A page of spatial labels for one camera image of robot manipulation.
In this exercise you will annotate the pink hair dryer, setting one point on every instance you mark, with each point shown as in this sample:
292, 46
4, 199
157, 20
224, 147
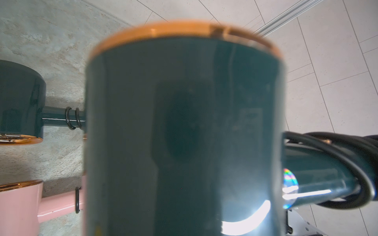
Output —
27, 204

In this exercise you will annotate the green hair dryer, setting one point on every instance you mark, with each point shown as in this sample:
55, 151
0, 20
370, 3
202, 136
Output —
23, 111
185, 137

